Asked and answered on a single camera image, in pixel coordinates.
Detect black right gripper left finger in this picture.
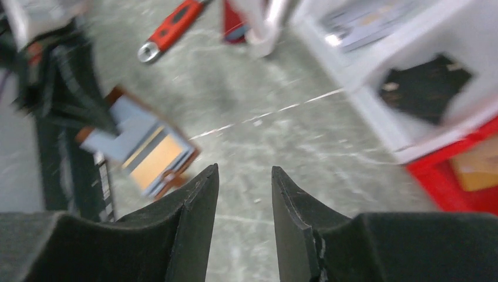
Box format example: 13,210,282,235
1,164,219,281

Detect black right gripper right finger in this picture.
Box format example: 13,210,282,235
271,166,497,281

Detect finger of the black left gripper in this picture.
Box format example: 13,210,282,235
15,21,119,135

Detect brown leather card holder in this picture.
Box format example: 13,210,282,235
76,86,200,200

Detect gold card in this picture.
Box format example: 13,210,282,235
123,133,184,193

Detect black card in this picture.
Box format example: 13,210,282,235
378,53,473,125

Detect colourful id card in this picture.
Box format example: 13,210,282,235
319,1,425,52

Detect orange card in bin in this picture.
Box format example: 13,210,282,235
450,135,497,192

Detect dark red card holder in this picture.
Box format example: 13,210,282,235
223,0,248,44

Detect red plastic bin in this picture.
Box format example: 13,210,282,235
405,117,497,215

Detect clear middle plastic bin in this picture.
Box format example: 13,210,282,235
347,1,497,163

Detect clear plastic bin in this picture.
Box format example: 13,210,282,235
290,1,473,89
347,1,497,163

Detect clear left plastic bin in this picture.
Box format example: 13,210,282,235
290,1,473,89

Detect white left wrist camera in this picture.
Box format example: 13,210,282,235
1,0,92,50

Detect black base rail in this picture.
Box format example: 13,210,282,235
35,117,116,222

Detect adjustable wrench red handle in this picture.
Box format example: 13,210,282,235
137,0,211,63

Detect white pvc pipe frame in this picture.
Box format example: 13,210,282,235
230,0,291,58

